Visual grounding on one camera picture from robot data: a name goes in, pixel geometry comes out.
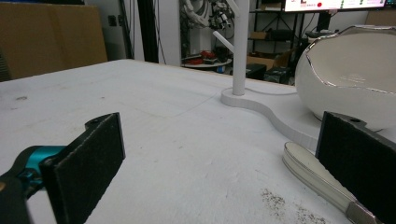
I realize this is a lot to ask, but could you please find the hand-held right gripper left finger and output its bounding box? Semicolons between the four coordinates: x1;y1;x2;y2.
18;112;126;224

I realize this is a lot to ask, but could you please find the brown cardboard panel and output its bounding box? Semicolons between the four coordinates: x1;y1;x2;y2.
0;2;108;81

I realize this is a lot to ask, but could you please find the round white side table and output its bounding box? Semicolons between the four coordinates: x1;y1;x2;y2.
181;57;233;70

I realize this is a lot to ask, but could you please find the cardboard box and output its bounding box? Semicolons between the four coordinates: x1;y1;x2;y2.
246;55;276;72

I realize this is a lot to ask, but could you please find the black metal shelf rack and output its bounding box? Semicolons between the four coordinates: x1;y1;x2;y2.
248;0;332;57

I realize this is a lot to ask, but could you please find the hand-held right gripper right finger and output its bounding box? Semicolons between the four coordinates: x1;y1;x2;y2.
315;111;396;224

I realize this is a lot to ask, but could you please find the white tree-shaped stand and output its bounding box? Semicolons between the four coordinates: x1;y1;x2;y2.
212;0;396;152

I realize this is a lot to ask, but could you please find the black upright post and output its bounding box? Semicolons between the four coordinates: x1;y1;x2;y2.
136;0;160;64

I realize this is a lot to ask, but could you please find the computer monitor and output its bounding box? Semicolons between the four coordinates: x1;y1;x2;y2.
284;0;388;13

